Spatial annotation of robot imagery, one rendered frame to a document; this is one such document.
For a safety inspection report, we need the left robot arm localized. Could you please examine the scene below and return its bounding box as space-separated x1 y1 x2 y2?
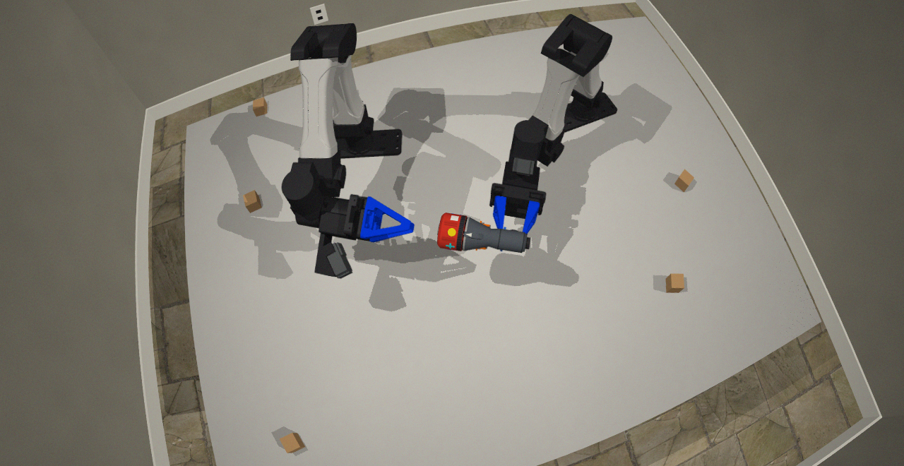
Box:
502 14 617 190

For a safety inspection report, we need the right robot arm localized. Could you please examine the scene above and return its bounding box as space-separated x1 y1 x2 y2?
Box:
282 23 402 279

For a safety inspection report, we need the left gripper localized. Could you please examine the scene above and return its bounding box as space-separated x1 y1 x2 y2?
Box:
489 183 546 234

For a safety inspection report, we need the red and black hose nozzle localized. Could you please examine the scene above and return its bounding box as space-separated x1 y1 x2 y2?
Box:
437 213 530 253

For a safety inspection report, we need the tan cube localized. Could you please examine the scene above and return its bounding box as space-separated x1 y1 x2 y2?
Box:
243 190 262 213
674 169 694 192
280 433 305 453
253 97 267 117
666 273 684 293

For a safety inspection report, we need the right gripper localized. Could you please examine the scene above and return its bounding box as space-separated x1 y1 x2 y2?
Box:
321 194 415 242

